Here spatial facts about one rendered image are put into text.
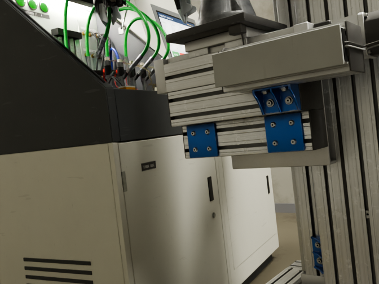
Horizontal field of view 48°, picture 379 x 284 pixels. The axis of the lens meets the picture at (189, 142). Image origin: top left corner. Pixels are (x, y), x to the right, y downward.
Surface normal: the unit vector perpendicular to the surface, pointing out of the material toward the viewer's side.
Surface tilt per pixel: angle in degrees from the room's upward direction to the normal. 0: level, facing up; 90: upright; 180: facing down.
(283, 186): 90
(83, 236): 90
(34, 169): 90
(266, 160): 90
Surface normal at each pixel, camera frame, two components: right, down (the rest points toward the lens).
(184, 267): 0.87, -0.09
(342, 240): -0.60, 0.09
